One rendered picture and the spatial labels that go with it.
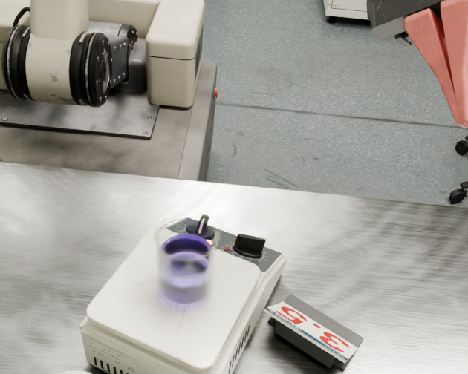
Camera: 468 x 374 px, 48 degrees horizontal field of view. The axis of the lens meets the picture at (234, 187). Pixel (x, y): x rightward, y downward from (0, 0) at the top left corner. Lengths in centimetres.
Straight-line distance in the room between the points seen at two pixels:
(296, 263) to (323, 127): 157
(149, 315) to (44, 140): 102
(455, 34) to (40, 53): 100
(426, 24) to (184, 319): 29
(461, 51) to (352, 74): 221
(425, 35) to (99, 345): 35
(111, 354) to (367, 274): 31
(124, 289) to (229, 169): 143
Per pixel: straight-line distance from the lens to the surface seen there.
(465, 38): 38
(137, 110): 150
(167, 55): 144
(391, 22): 40
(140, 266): 50
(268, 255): 58
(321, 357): 55
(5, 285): 62
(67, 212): 68
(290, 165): 195
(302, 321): 56
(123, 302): 48
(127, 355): 48
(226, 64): 251
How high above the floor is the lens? 123
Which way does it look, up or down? 42 degrees down
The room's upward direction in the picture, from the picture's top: 6 degrees clockwise
